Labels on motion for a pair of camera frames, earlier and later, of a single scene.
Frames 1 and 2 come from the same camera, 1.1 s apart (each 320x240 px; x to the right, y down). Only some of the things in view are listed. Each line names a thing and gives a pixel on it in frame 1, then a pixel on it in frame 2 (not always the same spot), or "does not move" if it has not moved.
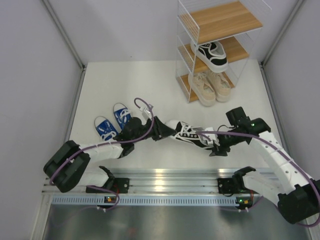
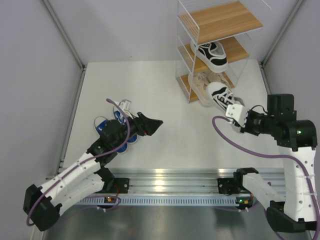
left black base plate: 120,185 does not move
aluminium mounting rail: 169,180 does not move
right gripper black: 220,150 -> 246,128
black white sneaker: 187,133 -> 219,94
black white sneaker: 212,55 does not move
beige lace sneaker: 201,86 does not move
